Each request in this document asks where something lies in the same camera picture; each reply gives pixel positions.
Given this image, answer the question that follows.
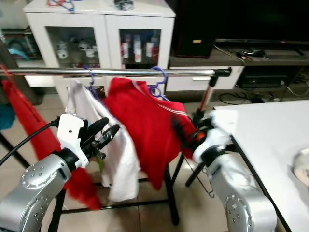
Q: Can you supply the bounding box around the thin metal wire hanger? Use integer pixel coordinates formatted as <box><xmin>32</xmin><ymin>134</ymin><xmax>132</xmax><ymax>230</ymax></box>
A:
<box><xmin>187</xmin><ymin>165</ymin><xmax>216</xmax><ymax>200</ymax></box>

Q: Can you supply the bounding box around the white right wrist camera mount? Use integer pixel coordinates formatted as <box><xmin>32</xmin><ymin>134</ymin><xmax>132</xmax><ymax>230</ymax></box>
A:
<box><xmin>192</xmin><ymin>109</ymin><xmax>240</xmax><ymax>162</ymax></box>

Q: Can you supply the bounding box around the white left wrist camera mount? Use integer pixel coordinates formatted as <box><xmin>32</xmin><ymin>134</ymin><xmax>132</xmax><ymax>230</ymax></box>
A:
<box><xmin>56</xmin><ymin>113</ymin><xmax>89</xmax><ymax>170</ymax></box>

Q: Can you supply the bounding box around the plain white shirt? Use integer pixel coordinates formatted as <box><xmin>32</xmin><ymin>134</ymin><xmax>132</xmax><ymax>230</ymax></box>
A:
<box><xmin>67</xmin><ymin>79</ymin><xmax>140</xmax><ymax>203</ymax></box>

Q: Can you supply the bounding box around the plain red shirt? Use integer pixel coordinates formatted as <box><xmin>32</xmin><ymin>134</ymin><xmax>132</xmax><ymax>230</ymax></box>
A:
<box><xmin>1</xmin><ymin>80</ymin><xmax>102</xmax><ymax>211</ymax></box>

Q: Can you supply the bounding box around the black amplifier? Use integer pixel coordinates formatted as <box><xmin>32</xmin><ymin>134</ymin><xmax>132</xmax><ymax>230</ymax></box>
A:
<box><xmin>236</xmin><ymin>65</ymin><xmax>297</xmax><ymax>89</ymax></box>

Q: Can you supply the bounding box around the white glass-door cabinet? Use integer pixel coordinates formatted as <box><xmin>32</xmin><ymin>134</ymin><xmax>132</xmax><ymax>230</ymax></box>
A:
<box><xmin>23</xmin><ymin>0</ymin><xmax>176</xmax><ymax>104</ymax></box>

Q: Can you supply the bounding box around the black television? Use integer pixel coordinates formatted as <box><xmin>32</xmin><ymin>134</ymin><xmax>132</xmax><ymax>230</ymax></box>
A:
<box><xmin>212</xmin><ymin>0</ymin><xmax>309</xmax><ymax>49</ymax></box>

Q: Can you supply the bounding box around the blue plastic hanger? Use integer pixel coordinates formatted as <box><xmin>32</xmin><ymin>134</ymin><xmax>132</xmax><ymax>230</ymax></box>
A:
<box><xmin>83</xmin><ymin>64</ymin><xmax>100</xmax><ymax>100</ymax></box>
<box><xmin>148</xmin><ymin>65</ymin><xmax>169</xmax><ymax>101</ymax></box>

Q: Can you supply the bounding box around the black clothes rack chrome rail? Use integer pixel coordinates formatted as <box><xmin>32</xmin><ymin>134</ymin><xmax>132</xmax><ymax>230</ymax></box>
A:
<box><xmin>0</xmin><ymin>67</ymin><xmax>232</xmax><ymax>232</ymax></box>

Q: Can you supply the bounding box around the black speaker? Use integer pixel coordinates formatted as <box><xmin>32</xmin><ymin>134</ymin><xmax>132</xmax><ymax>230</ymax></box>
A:
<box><xmin>171</xmin><ymin>0</ymin><xmax>215</xmax><ymax>58</ymax></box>

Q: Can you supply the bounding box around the red shirt white collar trim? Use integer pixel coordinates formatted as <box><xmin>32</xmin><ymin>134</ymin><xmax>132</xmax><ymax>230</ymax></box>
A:
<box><xmin>104</xmin><ymin>76</ymin><xmax>196</xmax><ymax>190</ymax></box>

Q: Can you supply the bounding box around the small black device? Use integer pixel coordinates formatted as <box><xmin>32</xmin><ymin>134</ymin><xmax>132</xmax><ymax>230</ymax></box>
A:
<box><xmin>236</xmin><ymin>47</ymin><xmax>266</xmax><ymax>58</ymax></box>

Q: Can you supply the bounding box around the dark metal ornament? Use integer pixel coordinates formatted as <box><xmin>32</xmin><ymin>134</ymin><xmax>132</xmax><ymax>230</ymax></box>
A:
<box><xmin>113</xmin><ymin>0</ymin><xmax>135</xmax><ymax>11</ymax></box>

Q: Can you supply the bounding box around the red and blue hanger bundle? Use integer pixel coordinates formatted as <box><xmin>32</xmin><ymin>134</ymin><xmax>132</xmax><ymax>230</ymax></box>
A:
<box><xmin>47</xmin><ymin>0</ymin><xmax>83</xmax><ymax>14</ymax></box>

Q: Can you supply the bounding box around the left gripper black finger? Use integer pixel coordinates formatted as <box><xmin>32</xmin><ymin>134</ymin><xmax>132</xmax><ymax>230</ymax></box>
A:
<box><xmin>88</xmin><ymin>117</ymin><xmax>111</xmax><ymax>138</ymax></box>
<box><xmin>98</xmin><ymin>125</ymin><xmax>120</xmax><ymax>145</ymax></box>

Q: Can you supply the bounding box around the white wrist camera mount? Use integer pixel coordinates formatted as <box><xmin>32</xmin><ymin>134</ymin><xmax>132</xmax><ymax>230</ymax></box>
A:
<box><xmin>56</xmin><ymin>113</ymin><xmax>89</xmax><ymax>170</ymax></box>
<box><xmin>192</xmin><ymin>109</ymin><xmax>240</xmax><ymax>162</ymax></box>

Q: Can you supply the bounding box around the teal floor mat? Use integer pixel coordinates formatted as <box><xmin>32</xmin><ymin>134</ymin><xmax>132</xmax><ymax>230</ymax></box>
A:
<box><xmin>0</xmin><ymin>103</ymin><xmax>16</xmax><ymax>131</ymax></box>

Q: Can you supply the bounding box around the cream cloth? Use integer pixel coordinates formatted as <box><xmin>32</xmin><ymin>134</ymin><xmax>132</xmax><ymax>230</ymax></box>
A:
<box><xmin>291</xmin><ymin>147</ymin><xmax>309</xmax><ymax>180</ymax></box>

